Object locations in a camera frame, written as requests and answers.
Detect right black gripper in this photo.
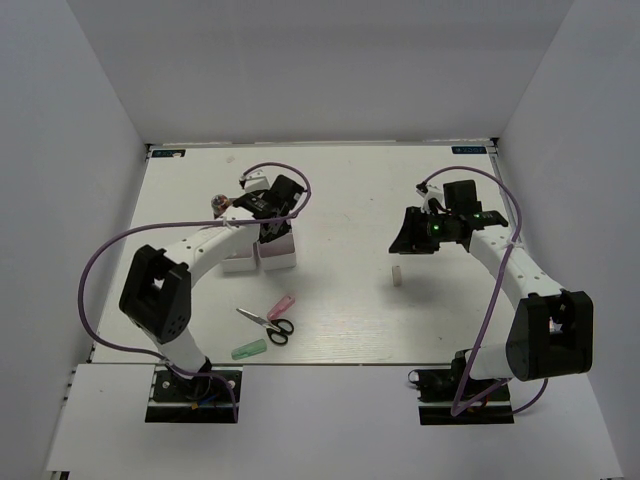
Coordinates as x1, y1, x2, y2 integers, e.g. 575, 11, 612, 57
389, 206, 456, 254

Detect white eraser stick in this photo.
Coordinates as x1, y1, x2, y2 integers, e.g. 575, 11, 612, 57
391, 265, 402, 287

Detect pink crayon tube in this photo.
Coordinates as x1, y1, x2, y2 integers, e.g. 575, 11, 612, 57
210, 194, 232, 219

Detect pink correction tape case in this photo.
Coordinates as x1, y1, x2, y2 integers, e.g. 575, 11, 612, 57
267, 295, 295, 321

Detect black handled scissors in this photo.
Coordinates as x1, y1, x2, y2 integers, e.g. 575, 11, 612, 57
236, 308, 295, 346

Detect green correction tape case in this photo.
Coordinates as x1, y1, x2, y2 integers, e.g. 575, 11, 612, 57
231, 338, 268, 361

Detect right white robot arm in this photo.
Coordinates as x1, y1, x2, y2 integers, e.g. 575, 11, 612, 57
389, 180, 594, 399

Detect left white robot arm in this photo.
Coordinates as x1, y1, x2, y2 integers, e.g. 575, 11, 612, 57
119, 173, 308, 399

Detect right white organizer tray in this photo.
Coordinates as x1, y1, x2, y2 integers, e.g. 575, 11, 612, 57
257, 233, 297, 271

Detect white organizer tray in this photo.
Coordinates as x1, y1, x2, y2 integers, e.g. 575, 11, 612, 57
221, 207, 260, 274
257, 233, 297, 271

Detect left white organizer tray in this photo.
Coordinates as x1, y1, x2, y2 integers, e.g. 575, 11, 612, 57
221, 207, 260, 274

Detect right blue corner label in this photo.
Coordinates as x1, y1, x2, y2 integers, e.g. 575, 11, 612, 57
451, 145, 487, 155

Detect blue corner label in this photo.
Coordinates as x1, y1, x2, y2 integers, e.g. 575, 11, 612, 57
451, 145, 487, 155
151, 149, 186, 158

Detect left blue corner label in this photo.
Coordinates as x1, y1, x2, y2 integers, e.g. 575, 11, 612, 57
151, 149, 186, 158

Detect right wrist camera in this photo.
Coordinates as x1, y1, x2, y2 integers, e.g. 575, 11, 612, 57
416, 182, 444, 213

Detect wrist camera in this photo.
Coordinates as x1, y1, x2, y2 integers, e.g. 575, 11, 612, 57
239, 169, 270, 193
416, 182, 444, 213

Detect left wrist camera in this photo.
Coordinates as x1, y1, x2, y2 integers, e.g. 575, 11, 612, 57
239, 169, 270, 193

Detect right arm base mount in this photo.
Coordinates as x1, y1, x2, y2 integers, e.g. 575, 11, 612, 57
408, 368, 514, 426

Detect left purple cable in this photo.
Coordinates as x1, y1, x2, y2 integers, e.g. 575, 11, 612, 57
77, 161, 314, 421

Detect purple cable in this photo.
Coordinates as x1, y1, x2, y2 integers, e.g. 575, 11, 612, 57
415, 166, 549, 418
77, 161, 314, 421

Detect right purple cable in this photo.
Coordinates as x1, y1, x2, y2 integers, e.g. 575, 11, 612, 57
415, 166, 549, 418

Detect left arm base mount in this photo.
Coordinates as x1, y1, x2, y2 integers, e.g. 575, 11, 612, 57
145, 368, 242, 424

